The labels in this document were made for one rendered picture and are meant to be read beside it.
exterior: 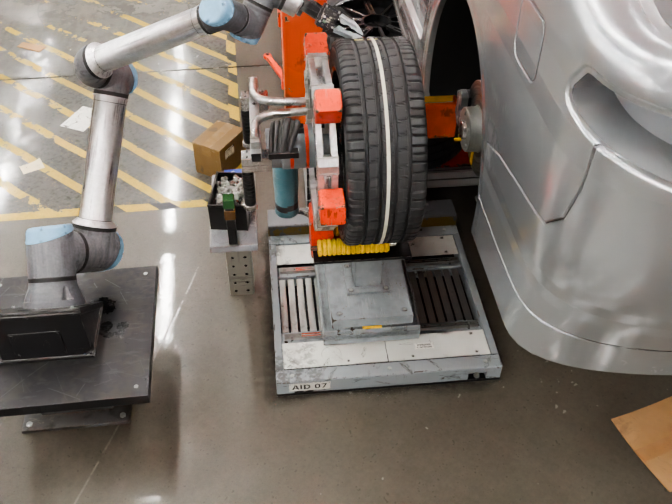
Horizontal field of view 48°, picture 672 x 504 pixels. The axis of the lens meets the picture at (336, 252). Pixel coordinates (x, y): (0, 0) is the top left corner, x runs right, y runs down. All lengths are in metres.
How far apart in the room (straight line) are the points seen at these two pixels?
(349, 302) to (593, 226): 1.36
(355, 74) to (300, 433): 1.25
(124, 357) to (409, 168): 1.13
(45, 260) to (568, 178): 1.66
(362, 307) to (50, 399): 1.10
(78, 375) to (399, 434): 1.10
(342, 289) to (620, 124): 1.51
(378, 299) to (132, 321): 0.89
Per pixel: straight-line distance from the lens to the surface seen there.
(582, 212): 1.63
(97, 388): 2.56
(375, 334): 2.82
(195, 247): 3.40
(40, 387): 2.62
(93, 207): 2.70
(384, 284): 2.86
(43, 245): 2.59
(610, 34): 1.51
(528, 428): 2.82
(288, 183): 2.65
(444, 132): 3.11
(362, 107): 2.18
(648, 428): 2.94
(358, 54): 2.30
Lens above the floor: 2.26
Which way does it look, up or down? 43 degrees down
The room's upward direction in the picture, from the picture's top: 1 degrees clockwise
